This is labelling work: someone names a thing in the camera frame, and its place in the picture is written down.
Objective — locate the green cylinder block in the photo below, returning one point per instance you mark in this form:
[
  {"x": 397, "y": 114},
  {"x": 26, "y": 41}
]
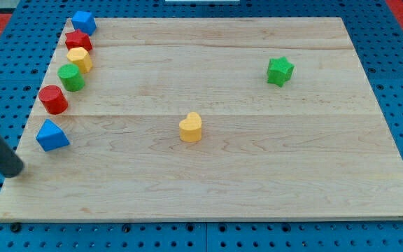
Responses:
[{"x": 71, "y": 78}]

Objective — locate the green star block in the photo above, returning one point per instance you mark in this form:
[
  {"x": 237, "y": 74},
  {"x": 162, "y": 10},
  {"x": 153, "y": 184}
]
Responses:
[{"x": 279, "y": 71}]

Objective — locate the red star block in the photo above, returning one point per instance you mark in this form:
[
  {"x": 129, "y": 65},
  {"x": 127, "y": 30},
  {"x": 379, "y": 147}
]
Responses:
[{"x": 77, "y": 39}]

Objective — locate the light wooden board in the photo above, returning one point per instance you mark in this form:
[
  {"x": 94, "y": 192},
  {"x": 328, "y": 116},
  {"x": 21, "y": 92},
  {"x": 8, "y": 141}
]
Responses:
[{"x": 316, "y": 149}]

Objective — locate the blue cube block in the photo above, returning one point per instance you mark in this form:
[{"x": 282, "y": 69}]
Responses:
[{"x": 84, "y": 21}]

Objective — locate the blue triangle block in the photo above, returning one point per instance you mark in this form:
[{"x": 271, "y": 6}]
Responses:
[{"x": 51, "y": 137}]

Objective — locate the red cylinder block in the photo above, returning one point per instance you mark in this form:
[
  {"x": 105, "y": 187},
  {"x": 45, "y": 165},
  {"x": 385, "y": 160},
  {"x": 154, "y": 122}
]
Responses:
[{"x": 53, "y": 99}]

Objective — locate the yellow heart block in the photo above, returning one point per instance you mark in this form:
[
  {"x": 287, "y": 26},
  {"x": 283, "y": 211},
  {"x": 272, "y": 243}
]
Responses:
[{"x": 190, "y": 128}]

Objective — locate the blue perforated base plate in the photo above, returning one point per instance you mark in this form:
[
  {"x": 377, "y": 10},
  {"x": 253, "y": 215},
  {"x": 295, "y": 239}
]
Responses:
[{"x": 29, "y": 31}]

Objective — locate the yellow hexagon block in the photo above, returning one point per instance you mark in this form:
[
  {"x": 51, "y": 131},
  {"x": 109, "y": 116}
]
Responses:
[{"x": 80, "y": 57}]

